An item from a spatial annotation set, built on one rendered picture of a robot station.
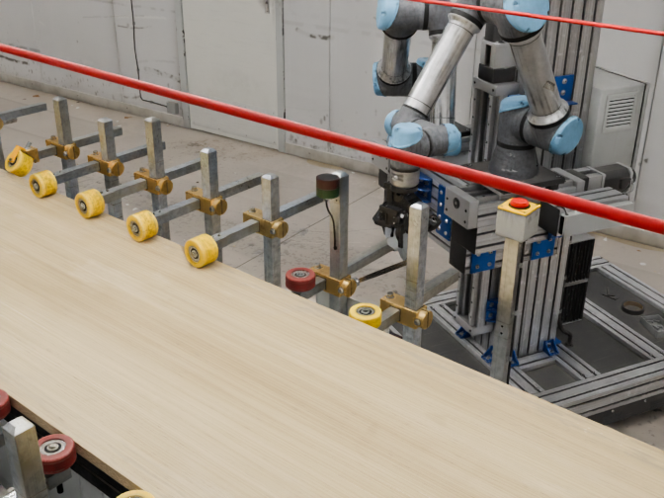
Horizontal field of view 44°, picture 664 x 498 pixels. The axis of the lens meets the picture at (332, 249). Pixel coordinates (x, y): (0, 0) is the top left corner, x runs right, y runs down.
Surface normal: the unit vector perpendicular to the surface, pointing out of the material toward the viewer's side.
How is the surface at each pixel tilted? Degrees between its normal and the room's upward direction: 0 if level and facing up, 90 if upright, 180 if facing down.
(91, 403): 0
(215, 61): 90
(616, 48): 90
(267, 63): 90
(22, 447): 90
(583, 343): 0
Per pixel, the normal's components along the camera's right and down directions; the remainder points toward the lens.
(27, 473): 0.77, 0.29
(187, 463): 0.00, -0.90
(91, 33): -0.58, 0.36
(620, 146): 0.42, 0.40
